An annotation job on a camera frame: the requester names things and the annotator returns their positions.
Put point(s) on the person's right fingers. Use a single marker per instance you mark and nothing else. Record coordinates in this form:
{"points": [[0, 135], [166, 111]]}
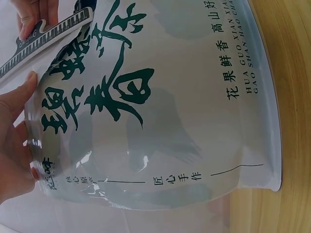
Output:
{"points": [[49, 12]]}

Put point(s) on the person's left fingers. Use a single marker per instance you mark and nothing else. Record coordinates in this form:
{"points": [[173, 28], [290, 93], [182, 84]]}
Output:
{"points": [[21, 139]]}

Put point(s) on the person's right thumb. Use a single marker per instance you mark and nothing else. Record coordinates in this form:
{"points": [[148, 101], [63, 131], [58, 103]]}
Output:
{"points": [[27, 21]]}

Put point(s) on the person's right hand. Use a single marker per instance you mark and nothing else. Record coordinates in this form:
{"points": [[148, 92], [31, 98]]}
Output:
{"points": [[31, 12]]}

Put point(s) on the person's left thumb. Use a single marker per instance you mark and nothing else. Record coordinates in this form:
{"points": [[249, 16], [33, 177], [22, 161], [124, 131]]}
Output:
{"points": [[23, 95]]}

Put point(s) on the white bag with green characters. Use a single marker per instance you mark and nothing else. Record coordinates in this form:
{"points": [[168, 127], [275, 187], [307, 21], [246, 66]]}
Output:
{"points": [[194, 85]]}

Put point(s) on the ruler with piano key print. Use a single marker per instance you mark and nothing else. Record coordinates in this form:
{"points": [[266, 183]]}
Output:
{"points": [[34, 49]]}

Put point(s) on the person's left hand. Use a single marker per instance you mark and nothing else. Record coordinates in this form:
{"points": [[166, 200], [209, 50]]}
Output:
{"points": [[12, 167]]}

